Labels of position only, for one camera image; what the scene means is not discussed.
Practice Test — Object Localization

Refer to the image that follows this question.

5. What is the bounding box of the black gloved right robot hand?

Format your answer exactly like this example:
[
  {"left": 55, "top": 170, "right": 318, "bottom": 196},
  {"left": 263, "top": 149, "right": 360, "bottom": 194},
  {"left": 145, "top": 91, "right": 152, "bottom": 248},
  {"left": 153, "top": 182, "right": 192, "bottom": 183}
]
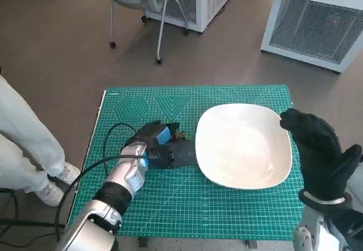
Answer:
[{"left": 279, "top": 108, "right": 363, "bottom": 203}]

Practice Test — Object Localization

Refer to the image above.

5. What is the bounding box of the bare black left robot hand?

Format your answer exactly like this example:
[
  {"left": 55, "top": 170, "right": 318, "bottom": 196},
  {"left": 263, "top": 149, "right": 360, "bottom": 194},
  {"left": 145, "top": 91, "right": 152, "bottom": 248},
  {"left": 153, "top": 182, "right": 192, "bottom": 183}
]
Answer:
[{"left": 129, "top": 121, "right": 183, "bottom": 150}]

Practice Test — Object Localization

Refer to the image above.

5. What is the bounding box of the white plate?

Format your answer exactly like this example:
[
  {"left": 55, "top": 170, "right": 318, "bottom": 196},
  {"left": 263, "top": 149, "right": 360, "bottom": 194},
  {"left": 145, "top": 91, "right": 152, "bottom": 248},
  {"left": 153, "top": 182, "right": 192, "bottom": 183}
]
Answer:
[{"left": 195, "top": 103, "right": 293, "bottom": 190}]

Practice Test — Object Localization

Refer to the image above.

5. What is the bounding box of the green cutting mat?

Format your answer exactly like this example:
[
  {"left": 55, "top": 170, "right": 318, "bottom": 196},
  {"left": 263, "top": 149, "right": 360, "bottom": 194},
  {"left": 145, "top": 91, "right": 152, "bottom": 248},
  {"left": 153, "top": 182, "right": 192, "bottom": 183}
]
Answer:
[{"left": 66, "top": 84, "right": 305, "bottom": 238}]

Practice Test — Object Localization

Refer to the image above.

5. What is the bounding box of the white cabinet with grey mesh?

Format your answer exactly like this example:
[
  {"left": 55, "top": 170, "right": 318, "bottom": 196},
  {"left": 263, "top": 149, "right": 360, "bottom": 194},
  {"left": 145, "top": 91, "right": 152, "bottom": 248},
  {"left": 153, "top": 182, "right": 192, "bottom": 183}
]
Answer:
[{"left": 260, "top": 0, "right": 363, "bottom": 74}]

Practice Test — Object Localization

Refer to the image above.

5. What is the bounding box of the standing person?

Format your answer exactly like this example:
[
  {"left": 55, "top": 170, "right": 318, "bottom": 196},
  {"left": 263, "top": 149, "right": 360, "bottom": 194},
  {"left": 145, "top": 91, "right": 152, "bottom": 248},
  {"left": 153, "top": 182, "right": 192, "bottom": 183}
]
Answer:
[{"left": 0, "top": 66, "right": 82, "bottom": 207}]

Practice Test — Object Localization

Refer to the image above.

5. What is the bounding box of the white cabinet with louvred side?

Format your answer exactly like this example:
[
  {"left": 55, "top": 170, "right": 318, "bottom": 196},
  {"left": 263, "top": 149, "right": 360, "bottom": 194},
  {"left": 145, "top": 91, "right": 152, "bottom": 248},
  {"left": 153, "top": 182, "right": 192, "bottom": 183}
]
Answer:
[{"left": 141, "top": 0, "right": 245, "bottom": 34}]

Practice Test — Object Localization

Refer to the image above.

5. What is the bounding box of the thin black looped arm cable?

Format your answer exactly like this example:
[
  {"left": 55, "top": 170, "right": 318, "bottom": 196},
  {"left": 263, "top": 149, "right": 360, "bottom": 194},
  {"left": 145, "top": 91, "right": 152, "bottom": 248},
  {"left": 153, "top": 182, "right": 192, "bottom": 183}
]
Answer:
[{"left": 103, "top": 122, "right": 140, "bottom": 178}]

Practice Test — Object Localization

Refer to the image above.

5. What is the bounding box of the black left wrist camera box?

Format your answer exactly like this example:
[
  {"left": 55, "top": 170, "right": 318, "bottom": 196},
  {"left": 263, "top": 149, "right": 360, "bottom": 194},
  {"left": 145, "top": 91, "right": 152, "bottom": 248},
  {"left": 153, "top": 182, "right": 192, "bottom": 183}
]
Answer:
[{"left": 147, "top": 140, "right": 197, "bottom": 170}]

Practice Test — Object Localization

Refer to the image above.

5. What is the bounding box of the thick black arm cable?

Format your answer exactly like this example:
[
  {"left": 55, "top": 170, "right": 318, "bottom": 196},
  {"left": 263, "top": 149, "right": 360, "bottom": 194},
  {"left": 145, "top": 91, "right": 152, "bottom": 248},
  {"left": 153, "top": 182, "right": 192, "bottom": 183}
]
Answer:
[{"left": 56, "top": 154, "right": 159, "bottom": 243}]

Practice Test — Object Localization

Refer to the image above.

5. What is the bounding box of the black floor cable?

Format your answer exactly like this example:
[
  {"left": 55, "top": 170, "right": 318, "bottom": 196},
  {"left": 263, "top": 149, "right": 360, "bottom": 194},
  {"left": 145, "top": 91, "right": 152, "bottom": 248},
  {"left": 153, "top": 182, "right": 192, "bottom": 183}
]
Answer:
[{"left": 0, "top": 187, "right": 66, "bottom": 251}]

